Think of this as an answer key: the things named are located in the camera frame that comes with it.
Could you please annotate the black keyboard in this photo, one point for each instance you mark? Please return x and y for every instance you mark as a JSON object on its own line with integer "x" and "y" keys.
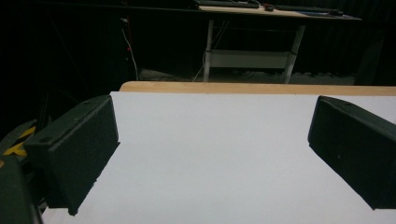
{"x": 306, "y": 9}
{"x": 226, "y": 3}

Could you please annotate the white table mat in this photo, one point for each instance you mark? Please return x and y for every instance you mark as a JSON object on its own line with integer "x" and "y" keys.
{"x": 211, "y": 161}

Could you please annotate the wooden desk with white legs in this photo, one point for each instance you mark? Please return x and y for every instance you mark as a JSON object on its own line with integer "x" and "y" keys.
{"x": 249, "y": 46}

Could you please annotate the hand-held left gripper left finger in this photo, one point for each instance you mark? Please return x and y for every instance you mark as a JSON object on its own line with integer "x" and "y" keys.
{"x": 77, "y": 149}

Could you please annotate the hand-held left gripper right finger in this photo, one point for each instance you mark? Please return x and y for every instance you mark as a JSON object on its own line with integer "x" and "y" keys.
{"x": 358, "y": 152}

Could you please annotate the black computer mouse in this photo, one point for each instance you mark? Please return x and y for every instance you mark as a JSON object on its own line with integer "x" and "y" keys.
{"x": 268, "y": 7}

